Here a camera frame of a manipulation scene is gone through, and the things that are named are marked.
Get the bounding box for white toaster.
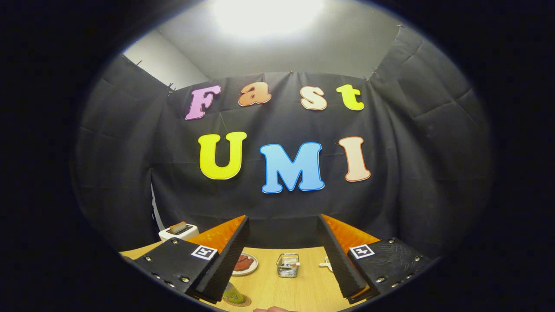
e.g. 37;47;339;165
158;222;200;242

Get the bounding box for round cork coaster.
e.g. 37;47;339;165
223;295;252;307

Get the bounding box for white round plate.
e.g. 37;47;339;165
232;253;259;276

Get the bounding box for wire mesh basket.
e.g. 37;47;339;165
276;253;300;278

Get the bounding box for silver juice bottle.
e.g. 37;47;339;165
222;282;248;304

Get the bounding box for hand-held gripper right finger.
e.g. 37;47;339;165
317;214;435;304

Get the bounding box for red meat slices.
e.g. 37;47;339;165
234;255;255;272

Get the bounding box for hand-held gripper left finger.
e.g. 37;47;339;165
132;215;251;304

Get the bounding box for wooden table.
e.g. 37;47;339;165
119;240;369;312

